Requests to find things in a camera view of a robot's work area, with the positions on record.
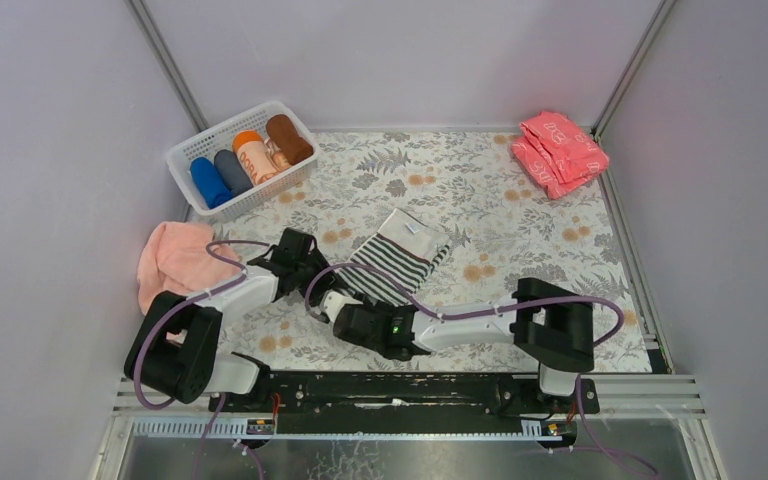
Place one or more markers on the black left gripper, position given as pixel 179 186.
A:
pixel 317 278

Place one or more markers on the green white striped towel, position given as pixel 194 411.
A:
pixel 400 256

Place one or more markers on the brown towel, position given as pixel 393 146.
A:
pixel 289 141

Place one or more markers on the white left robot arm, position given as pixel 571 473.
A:
pixel 175 357

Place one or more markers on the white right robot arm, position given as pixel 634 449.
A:
pixel 548 323

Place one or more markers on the beige patterned rolled towel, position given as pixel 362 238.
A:
pixel 278 158

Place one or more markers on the white plastic basket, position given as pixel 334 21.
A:
pixel 209 142

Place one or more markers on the blue rolled towel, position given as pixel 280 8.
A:
pixel 209 183

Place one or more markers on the pink towel under striped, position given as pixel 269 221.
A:
pixel 175 259

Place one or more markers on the grey rolled towel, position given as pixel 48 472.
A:
pixel 232 173

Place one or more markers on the orange rolled towel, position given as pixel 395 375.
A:
pixel 252 153

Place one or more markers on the floral patterned table mat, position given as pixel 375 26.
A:
pixel 501 226

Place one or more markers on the pink patterned folded towel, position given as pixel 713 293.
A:
pixel 557 154

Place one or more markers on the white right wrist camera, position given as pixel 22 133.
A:
pixel 333 302

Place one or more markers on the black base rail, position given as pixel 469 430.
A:
pixel 404 403

